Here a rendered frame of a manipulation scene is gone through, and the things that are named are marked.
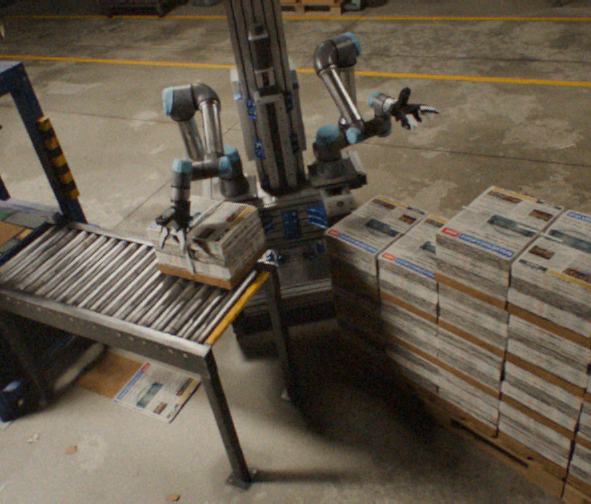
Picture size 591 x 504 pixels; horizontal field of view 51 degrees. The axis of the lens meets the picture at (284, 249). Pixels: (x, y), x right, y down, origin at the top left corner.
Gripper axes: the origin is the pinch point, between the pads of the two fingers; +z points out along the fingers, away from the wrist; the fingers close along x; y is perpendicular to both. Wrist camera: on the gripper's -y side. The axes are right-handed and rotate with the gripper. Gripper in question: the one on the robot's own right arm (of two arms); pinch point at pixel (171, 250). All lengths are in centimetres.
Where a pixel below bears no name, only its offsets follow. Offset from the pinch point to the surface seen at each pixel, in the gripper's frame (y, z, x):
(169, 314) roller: 0.3, 25.5, -1.2
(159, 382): 56, 83, 45
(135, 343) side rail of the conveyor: -9.9, 37.0, 6.0
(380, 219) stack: 67, -18, -59
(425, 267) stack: 45, -5, -88
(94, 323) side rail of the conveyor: -12.3, 33.2, 25.8
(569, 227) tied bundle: 40, -28, -135
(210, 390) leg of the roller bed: -2, 49, -26
